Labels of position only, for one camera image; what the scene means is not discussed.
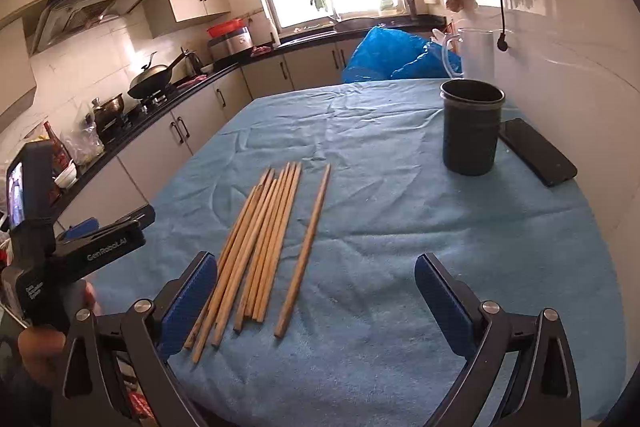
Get range hood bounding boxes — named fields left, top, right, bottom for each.
left=32, top=0, right=143, bottom=54

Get black utensil holder cup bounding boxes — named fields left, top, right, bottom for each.
left=440, top=79, right=506, bottom=176

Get black smartphone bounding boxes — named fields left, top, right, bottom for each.
left=498, top=118, right=578, bottom=187

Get black wok pan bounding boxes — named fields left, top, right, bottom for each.
left=127, top=51, right=186, bottom=100

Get lower kitchen cabinets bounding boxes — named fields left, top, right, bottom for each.
left=55, top=37, right=361, bottom=231

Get blue plastic bag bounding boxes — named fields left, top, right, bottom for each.
left=342, top=26, right=449, bottom=83

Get clear glass pitcher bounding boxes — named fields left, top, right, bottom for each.
left=440, top=28, right=495, bottom=82

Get person's left hand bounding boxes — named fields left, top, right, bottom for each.
left=16, top=279, right=101, bottom=390

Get steel pot on stove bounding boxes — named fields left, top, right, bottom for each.
left=91, top=93, right=125, bottom=131

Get sauce bottle red label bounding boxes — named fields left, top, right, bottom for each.
left=43, top=121, right=72, bottom=178

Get blue towel table cloth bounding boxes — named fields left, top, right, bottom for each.
left=92, top=80, right=626, bottom=426

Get wooden chopstick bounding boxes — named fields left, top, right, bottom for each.
left=242, top=164, right=288, bottom=319
left=252, top=162, right=295, bottom=321
left=217, top=185, right=257, bottom=273
left=273, top=164, right=331, bottom=339
left=212, top=172, right=274, bottom=348
left=233, top=168, right=286, bottom=333
left=191, top=168, right=274, bottom=364
left=256, top=162, right=302, bottom=323
left=183, top=168, right=271, bottom=350

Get black kettle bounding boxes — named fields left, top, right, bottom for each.
left=182, top=49, right=204, bottom=77

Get clear plastic bag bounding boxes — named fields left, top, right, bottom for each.
left=61, top=120, right=104, bottom=167

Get white bowl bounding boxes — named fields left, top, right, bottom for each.
left=54, top=160, right=77, bottom=190

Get rice cooker with red lid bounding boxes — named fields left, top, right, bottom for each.
left=207, top=18, right=254, bottom=62

